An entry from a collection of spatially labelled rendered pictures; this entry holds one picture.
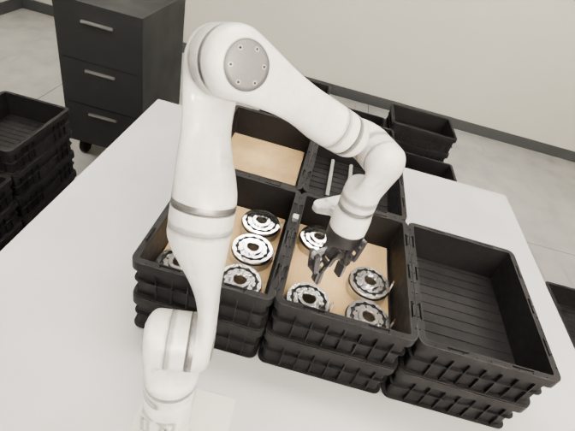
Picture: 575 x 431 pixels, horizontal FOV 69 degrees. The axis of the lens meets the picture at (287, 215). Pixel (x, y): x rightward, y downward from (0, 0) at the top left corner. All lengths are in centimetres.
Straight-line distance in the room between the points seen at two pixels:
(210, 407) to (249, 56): 71
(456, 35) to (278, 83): 378
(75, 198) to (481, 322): 119
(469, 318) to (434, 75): 339
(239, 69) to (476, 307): 91
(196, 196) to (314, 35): 372
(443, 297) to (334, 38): 332
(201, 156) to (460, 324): 80
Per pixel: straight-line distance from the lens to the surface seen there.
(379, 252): 120
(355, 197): 75
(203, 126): 58
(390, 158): 70
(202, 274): 60
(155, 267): 88
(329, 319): 86
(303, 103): 57
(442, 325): 112
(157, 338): 66
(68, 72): 262
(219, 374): 101
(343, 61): 426
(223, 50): 51
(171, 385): 75
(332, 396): 104
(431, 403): 111
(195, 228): 57
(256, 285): 96
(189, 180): 56
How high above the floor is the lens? 158
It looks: 38 degrees down
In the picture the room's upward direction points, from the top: 16 degrees clockwise
